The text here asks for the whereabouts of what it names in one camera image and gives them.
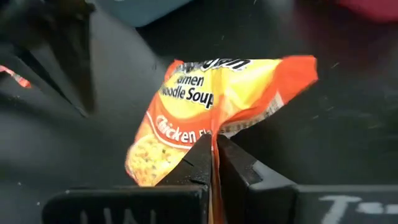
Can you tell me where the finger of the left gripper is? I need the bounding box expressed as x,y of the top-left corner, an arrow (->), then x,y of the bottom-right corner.
54,9 -> 97,118

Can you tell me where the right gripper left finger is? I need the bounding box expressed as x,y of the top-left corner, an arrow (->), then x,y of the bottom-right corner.
155,134 -> 215,224

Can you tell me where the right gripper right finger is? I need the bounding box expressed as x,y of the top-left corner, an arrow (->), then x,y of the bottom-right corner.
217,135 -> 296,224

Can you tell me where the orange ramen noodle pack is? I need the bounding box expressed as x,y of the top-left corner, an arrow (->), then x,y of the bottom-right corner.
124,55 -> 320,224

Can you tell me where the blue-grey plastic bin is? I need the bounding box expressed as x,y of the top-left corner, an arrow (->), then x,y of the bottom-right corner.
93,0 -> 193,28

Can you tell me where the black table mat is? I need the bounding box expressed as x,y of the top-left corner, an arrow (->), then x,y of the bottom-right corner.
0,0 -> 398,224

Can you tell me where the pink plastic bin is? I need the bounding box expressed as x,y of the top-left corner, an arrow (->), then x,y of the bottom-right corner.
337,0 -> 398,22

